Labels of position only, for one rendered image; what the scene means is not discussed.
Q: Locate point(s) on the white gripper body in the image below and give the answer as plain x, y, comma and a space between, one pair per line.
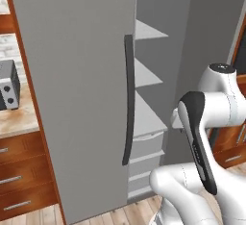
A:
176, 120

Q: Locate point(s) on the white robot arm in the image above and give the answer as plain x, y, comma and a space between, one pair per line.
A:
192, 184

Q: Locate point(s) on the grey fridge door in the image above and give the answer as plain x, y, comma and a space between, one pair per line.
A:
208, 27
77, 91

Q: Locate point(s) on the grey fridge shelf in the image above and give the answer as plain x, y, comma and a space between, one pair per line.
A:
144, 75
145, 120
145, 31

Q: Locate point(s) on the grey fridge drawer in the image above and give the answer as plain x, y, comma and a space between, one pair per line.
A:
142, 166
137, 185
145, 145

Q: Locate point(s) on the grey fridge body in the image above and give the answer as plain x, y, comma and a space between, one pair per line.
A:
160, 4

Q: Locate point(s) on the brown wooden side panel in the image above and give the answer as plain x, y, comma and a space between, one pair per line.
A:
32, 94

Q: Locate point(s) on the brown wooden drawer front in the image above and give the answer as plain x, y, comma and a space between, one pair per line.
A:
38, 198
24, 147
32, 174

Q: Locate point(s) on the silver toaster oven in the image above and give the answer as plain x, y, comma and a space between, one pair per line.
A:
8, 87

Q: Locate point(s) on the brown wooden wall cupboard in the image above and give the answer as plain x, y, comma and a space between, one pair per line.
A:
6, 23

